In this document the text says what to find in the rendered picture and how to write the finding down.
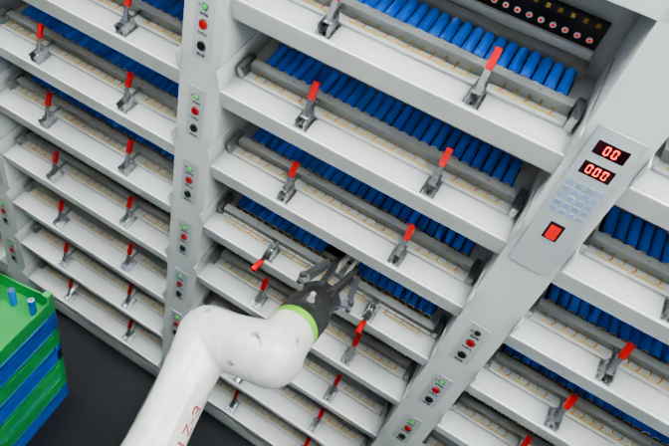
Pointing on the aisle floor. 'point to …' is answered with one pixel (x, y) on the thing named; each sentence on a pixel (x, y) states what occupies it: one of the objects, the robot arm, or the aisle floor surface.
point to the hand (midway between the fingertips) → (348, 264)
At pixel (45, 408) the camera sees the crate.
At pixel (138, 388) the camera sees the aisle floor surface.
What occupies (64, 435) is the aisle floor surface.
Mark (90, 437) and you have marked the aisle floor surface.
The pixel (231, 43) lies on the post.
